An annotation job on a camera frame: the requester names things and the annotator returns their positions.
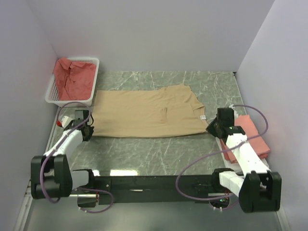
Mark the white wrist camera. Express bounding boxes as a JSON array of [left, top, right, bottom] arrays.
[[229, 104, 239, 119], [56, 115, 73, 128]]

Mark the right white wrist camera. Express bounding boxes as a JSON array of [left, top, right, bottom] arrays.
[[229, 104, 239, 119]]

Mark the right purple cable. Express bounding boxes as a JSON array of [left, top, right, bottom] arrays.
[[176, 104, 269, 210]]

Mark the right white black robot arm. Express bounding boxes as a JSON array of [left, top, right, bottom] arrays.
[[206, 107, 282, 213]]

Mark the black base beam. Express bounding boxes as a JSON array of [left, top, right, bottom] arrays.
[[72, 175, 231, 208]]

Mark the beige t shirt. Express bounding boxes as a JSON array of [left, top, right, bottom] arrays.
[[92, 84, 208, 138]]

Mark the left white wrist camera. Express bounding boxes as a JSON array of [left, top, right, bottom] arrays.
[[56, 115, 73, 128]]

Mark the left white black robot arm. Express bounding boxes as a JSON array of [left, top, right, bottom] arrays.
[[30, 110, 96, 203]]

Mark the folded pink t shirt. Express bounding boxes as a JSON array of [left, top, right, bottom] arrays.
[[223, 115, 270, 164]]

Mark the crumpled pink t shirt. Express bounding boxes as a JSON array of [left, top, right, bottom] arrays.
[[53, 58, 96, 101]]

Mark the white plastic basket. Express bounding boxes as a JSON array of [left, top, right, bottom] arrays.
[[45, 57, 100, 107]]

